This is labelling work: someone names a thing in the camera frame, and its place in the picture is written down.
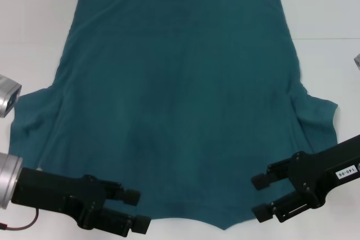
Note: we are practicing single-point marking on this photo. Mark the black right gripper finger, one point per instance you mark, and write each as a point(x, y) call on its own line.
point(264, 212)
point(267, 178)

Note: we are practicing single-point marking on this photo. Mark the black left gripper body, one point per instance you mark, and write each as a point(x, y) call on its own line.
point(56, 195)

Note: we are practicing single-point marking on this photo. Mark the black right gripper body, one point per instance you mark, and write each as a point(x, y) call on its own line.
point(323, 169)

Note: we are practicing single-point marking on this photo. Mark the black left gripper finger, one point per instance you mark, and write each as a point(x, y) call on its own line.
point(132, 224)
point(123, 193)

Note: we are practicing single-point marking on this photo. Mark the teal blue t-shirt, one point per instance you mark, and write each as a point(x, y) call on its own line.
point(180, 88)

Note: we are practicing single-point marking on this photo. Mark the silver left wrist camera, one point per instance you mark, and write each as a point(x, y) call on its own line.
point(8, 96)

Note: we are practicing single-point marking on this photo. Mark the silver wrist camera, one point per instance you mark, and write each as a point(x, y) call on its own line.
point(8, 96)
point(357, 61)

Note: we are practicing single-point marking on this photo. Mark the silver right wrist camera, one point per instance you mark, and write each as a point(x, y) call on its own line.
point(357, 61)

